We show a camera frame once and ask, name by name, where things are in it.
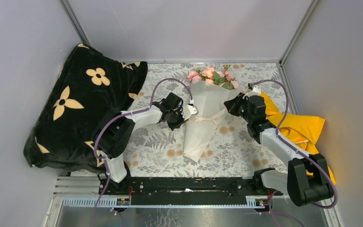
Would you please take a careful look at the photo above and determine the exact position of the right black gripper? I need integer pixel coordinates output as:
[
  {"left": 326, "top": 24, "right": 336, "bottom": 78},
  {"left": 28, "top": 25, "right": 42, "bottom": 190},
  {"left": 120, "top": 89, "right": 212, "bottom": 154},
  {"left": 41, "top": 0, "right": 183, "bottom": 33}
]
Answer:
[{"left": 224, "top": 93, "right": 253, "bottom": 124}]

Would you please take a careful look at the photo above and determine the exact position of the white wrapping paper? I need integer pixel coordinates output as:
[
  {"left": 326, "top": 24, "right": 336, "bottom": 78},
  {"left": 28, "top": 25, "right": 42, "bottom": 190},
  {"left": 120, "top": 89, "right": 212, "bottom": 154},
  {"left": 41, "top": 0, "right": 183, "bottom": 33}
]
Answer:
[{"left": 183, "top": 80, "right": 241, "bottom": 162}]

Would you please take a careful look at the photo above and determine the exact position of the pink fake flower bouquet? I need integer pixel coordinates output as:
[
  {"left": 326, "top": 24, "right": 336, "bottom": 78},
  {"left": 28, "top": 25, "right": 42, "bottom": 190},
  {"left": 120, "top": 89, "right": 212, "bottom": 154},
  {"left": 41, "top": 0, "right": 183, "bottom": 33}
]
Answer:
[{"left": 187, "top": 64, "right": 240, "bottom": 90}]

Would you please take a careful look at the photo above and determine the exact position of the cream ribbon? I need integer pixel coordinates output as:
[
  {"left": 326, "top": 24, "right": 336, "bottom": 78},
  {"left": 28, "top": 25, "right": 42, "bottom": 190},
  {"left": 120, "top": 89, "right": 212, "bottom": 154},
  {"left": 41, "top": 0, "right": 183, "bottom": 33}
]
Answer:
[{"left": 160, "top": 108, "right": 226, "bottom": 131}]

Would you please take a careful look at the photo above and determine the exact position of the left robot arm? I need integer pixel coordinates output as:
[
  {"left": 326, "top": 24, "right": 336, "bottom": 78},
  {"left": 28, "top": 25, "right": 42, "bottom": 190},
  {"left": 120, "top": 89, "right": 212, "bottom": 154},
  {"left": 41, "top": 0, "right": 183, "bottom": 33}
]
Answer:
[{"left": 93, "top": 93, "right": 187, "bottom": 194}]

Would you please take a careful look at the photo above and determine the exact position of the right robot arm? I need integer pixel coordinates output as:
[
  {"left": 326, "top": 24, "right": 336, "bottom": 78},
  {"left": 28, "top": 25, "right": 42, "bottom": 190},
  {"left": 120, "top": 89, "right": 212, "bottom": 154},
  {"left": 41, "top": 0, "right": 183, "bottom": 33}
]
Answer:
[{"left": 224, "top": 93, "right": 338, "bottom": 208}]

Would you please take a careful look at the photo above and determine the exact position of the floral tablecloth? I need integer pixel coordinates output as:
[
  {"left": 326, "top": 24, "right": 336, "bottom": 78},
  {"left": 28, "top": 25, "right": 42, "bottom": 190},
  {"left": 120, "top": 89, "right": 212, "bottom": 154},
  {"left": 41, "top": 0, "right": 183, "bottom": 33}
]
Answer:
[{"left": 123, "top": 63, "right": 286, "bottom": 177}]

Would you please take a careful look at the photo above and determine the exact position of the yellow cloth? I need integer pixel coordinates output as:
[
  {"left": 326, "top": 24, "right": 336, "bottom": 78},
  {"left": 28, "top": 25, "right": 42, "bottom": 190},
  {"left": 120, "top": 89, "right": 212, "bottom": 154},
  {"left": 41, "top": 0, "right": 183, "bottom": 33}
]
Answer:
[{"left": 258, "top": 91, "right": 337, "bottom": 185}]

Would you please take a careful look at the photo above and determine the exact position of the black flower-pattern blanket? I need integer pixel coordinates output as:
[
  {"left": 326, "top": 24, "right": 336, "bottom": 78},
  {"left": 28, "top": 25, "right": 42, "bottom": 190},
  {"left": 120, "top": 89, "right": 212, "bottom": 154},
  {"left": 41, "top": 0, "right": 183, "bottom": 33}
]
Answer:
[{"left": 23, "top": 43, "right": 148, "bottom": 173}]

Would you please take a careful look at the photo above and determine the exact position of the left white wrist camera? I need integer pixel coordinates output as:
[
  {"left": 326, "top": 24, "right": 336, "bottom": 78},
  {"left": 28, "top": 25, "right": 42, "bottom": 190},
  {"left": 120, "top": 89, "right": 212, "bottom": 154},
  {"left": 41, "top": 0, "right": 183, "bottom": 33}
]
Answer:
[{"left": 182, "top": 104, "right": 199, "bottom": 120}]

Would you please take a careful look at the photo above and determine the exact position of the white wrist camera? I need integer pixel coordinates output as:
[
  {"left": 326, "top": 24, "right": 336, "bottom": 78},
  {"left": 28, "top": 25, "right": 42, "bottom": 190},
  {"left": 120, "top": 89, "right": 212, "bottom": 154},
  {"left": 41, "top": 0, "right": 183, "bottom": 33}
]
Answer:
[
  {"left": 246, "top": 85, "right": 262, "bottom": 97},
  {"left": 182, "top": 104, "right": 199, "bottom": 120}
]

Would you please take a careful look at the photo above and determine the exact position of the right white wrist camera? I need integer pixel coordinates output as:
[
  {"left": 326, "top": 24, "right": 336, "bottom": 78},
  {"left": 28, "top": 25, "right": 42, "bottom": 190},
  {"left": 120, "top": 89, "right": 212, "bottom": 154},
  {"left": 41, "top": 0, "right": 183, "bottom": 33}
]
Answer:
[{"left": 246, "top": 85, "right": 262, "bottom": 97}]

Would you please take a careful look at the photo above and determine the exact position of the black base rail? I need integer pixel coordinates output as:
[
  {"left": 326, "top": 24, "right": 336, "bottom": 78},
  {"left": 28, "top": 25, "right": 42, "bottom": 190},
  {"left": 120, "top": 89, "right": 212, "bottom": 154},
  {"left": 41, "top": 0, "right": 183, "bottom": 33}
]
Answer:
[{"left": 98, "top": 177, "right": 274, "bottom": 208}]

